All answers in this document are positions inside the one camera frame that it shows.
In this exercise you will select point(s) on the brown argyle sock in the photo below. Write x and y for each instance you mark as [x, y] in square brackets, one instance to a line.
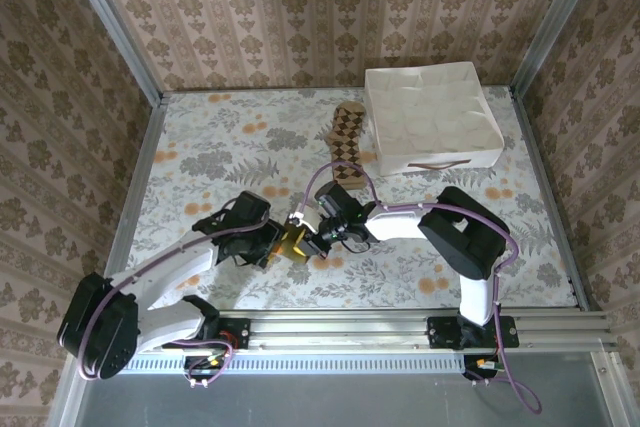
[347, 142]

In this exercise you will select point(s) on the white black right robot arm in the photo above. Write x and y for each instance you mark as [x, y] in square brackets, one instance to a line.
[400, 224]

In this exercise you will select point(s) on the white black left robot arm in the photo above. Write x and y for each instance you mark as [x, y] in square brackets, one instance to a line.
[170, 267]

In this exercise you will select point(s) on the floral tablecloth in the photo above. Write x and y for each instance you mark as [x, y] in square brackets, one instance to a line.
[225, 147]

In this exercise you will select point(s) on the white fabric organizer box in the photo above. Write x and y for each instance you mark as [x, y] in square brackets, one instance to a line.
[430, 112]

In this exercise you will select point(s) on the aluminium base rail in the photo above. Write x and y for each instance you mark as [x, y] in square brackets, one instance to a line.
[340, 329]

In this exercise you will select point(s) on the aluminium table side rail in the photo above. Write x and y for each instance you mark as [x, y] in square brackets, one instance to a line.
[145, 157]
[550, 197]

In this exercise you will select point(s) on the aluminium frame post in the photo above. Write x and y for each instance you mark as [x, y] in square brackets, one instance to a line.
[115, 22]
[555, 22]

